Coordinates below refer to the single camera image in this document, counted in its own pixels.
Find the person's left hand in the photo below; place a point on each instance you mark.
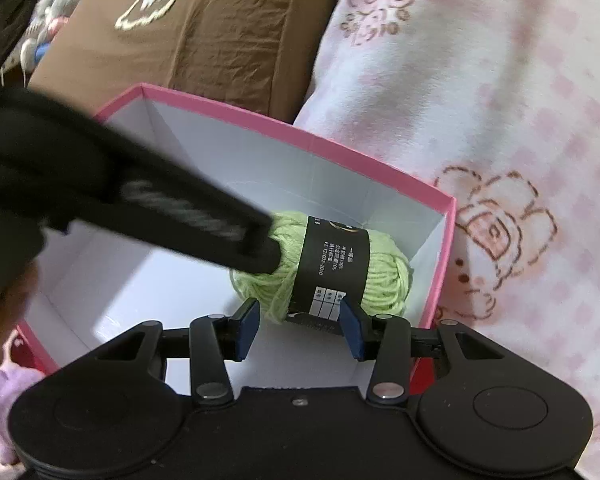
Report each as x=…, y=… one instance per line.
x=12, y=330

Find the pink cardboard box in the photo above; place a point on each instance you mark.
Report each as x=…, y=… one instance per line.
x=330, y=180

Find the grey plush toy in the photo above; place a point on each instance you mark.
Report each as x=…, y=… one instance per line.
x=55, y=5

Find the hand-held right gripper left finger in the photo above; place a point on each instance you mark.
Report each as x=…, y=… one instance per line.
x=250, y=331

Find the purple plush toy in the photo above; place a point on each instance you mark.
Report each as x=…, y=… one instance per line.
x=10, y=400

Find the brown embroidered pillow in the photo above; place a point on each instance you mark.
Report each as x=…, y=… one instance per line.
x=220, y=35

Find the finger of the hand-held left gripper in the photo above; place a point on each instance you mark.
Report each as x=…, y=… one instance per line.
x=257, y=255

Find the green yarn ball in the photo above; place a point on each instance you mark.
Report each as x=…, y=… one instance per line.
x=265, y=290

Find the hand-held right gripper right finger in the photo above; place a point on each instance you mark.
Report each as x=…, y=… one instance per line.
x=351, y=332

